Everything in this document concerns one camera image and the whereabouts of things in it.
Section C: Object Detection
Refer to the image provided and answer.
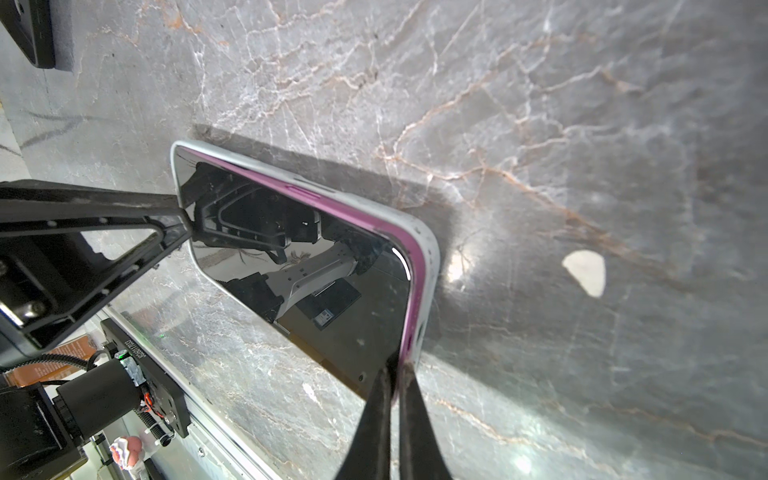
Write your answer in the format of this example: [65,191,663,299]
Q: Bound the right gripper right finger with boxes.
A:
[398,362,452,480]

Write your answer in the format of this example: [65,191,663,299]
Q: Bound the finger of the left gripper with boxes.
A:
[1,179,192,351]

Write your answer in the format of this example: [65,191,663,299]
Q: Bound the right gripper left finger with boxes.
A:
[335,361,396,480]

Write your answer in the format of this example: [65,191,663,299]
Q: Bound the purple-edged phone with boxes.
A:
[176,160,411,398]

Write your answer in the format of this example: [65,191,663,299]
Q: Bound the light blue case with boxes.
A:
[170,140,440,364]

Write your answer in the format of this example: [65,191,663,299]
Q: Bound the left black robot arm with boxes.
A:
[1,180,191,479]

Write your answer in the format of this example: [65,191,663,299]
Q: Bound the black phone case left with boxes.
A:
[1,0,56,69]

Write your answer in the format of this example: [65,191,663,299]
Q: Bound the aluminium front rail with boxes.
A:
[97,307,281,479]

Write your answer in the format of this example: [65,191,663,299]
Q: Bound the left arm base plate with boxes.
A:
[101,318,191,438]

